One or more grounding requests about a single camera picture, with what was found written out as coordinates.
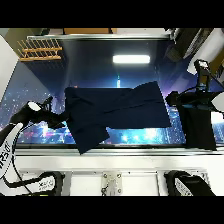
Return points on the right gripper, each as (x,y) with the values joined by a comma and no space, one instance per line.
(174,99)

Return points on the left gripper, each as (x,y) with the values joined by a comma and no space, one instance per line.
(55,119)

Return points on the dark navy garment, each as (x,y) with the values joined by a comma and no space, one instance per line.
(113,110)

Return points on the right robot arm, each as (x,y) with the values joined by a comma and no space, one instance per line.
(200,98)

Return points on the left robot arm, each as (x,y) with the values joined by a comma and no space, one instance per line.
(20,116)

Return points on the brown clothes hanger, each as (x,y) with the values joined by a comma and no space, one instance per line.
(40,53)

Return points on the black garment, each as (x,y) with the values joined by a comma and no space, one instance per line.
(198,128)

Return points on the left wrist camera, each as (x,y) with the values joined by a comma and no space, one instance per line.
(49,102)

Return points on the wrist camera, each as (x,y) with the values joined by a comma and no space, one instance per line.
(49,102)
(201,66)

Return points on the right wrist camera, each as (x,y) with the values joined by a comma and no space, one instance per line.
(201,66)

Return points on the silver frame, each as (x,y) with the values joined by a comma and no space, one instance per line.
(133,160)

